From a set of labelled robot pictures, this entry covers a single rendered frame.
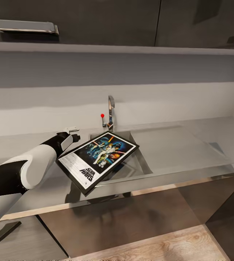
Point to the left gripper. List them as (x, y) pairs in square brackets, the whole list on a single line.
[(76, 138)]

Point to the cabinet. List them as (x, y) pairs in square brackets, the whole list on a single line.
[(194, 27), (78, 26)]

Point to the dishwasher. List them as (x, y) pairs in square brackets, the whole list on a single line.
[(29, 239)]

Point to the drop in sink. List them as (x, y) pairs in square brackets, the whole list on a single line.
[(162, 151)]

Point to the poster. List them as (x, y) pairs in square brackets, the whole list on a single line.
[(91, 162)]

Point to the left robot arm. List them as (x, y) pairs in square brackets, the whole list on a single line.
[(26, 171)]

